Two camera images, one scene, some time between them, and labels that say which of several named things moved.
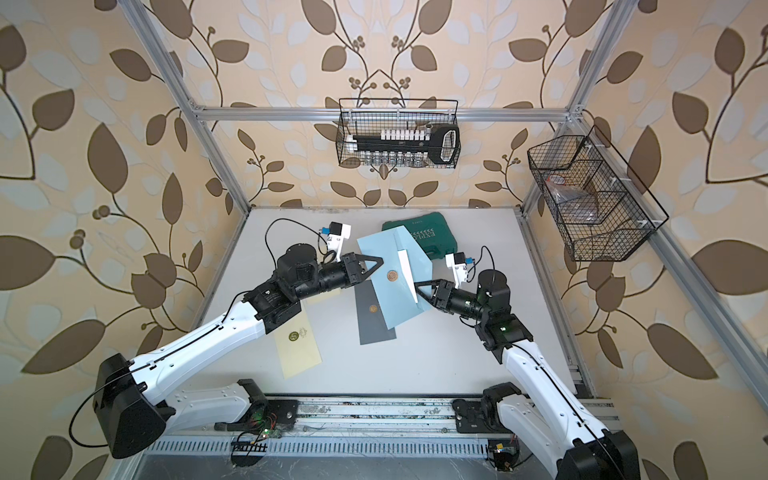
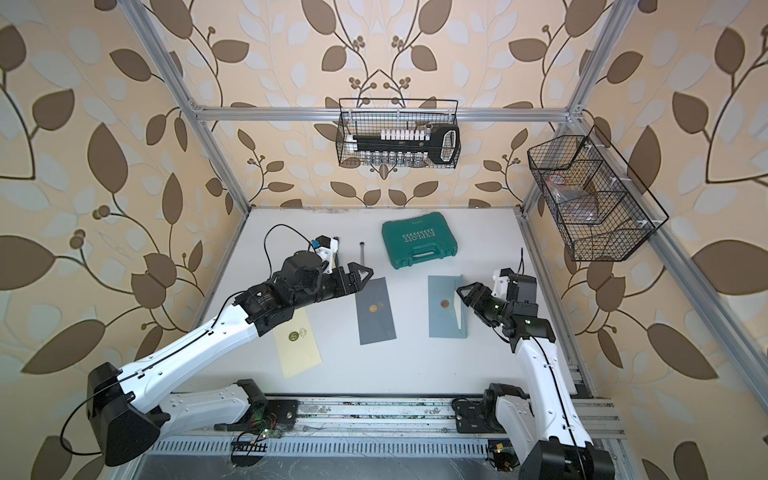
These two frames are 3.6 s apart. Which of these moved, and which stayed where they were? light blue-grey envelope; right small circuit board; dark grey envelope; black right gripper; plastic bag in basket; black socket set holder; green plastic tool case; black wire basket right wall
Moved: black right gripper; light blue-grey envelope
Stayed: right small circuit board; green plastic tool case; black wire basket right wall; plastic bag in basket; black socket set holder; dark grey envelope
